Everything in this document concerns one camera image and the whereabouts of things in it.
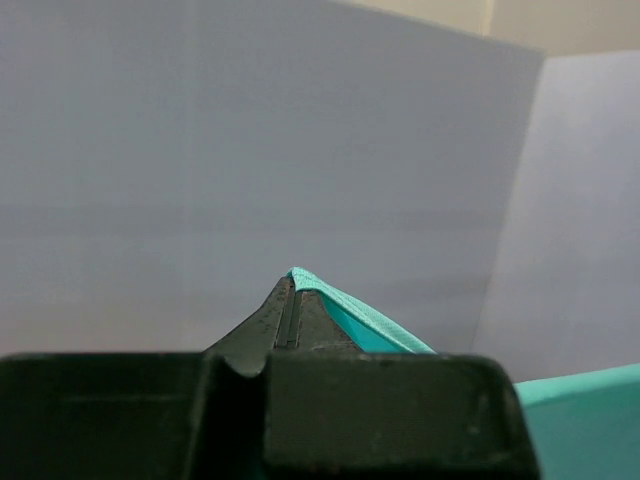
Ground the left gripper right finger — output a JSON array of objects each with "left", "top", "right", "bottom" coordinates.
[{"left": 297, "top": 291, "right": 362, "bottom": 352}]

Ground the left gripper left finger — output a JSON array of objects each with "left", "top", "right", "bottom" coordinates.
[{"left": 204, "top": 276, "right": 295, "bottom": 376}]

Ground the teal t shirt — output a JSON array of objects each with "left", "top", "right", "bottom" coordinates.
[{"left": 287, "top": 267, "right": 639, "bottom": 480}]

